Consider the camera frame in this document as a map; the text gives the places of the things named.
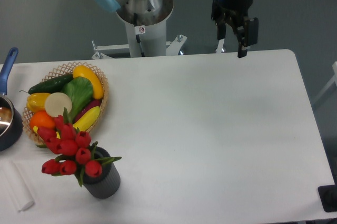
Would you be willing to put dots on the purple eggplant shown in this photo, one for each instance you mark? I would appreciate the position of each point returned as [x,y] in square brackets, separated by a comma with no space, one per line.
[90,105]

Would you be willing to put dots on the green lettuce leaf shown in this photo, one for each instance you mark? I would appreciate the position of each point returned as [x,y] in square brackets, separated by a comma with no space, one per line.
[80,91]

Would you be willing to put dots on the blue handled saucepan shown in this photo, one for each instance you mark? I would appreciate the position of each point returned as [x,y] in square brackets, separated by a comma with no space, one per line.
[11,121]

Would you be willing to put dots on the orange fruit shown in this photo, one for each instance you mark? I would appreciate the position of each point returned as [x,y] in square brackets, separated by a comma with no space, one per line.
[42,119]

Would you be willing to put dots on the red tulip bouquet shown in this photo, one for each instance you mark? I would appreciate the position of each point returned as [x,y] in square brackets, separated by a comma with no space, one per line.
[75,152]

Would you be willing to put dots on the dark grey ribbed vase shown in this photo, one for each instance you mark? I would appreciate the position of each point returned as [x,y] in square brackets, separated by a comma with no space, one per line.
[104,182]

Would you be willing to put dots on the woven wicker basket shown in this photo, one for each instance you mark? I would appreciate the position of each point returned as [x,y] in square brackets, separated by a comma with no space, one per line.
[68,69]

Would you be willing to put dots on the white round onion slice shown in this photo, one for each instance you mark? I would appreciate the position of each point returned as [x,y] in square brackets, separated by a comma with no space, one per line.
[56,102]

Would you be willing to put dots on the yellow bell pepper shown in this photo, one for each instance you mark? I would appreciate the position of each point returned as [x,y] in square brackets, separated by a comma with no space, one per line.
[36,102]

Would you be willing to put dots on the yellow squash upper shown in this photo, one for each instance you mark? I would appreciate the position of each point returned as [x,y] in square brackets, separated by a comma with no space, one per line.
[86,72]

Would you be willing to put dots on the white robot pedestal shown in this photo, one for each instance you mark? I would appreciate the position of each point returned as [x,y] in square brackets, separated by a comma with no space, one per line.
[145,24]

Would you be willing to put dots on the green cucumber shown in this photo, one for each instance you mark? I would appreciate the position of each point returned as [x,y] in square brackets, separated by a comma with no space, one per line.
[50,86]

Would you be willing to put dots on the white metal base frame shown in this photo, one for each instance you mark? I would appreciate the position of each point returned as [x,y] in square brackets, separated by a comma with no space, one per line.
[111,51]

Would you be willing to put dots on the yellow squash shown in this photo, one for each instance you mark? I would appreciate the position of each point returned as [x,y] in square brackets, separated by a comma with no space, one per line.
[88,119]
[86,72]

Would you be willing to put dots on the yellow squash lower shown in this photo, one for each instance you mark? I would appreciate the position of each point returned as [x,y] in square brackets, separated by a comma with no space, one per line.
[88,119]

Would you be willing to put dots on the white folded cloth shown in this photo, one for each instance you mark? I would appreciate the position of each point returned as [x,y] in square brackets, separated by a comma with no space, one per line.
[17,188]

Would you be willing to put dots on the black device at table edge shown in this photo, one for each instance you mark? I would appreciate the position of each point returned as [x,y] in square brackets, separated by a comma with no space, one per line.
[328,197]

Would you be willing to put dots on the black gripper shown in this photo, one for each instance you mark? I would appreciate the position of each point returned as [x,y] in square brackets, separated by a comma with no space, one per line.
[235,14]

